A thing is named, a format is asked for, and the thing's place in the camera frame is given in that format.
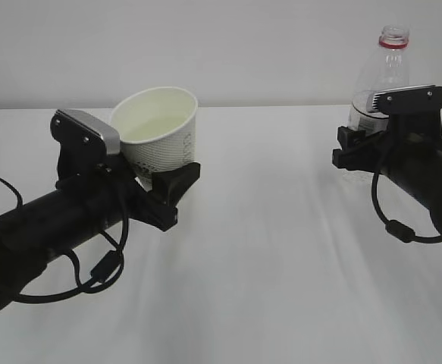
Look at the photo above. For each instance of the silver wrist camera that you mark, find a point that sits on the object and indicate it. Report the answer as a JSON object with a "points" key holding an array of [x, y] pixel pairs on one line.
{"points": [[85, 141], [411, 109]]}

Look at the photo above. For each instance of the white paper cup green logo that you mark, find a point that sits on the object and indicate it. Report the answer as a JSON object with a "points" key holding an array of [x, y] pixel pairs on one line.
{"points": [[157, 129]]}

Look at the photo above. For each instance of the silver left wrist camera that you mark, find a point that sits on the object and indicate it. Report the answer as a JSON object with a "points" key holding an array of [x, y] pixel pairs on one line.
{"points": [[85, 141]]}

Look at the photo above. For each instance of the clear water bottle red label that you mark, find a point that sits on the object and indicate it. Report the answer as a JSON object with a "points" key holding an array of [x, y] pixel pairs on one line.
{"points": [[387, 68]]}

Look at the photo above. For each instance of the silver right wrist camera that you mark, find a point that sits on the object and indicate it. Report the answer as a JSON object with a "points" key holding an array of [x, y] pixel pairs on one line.
{"points": [[411, 109]]}

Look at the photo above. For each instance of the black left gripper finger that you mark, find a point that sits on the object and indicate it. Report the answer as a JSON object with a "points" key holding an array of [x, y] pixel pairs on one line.
{"points": [[169, 187]]}

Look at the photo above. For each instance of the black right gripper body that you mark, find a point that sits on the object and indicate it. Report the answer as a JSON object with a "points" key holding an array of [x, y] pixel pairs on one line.
{"points": [[412, 157]]}

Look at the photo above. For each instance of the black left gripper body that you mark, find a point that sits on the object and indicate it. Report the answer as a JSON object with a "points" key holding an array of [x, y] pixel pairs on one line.
{"points": [[109, 192]]}

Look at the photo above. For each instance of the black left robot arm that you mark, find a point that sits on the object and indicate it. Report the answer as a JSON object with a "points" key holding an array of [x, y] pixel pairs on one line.
{"points": [[34, 234]]}

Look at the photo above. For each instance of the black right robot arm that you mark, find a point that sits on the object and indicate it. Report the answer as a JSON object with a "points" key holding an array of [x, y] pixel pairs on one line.
{"points": [[427, 192]]}

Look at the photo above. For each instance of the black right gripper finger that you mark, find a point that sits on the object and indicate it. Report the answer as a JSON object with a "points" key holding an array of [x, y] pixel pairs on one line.
{"points": [[350, 139]]}

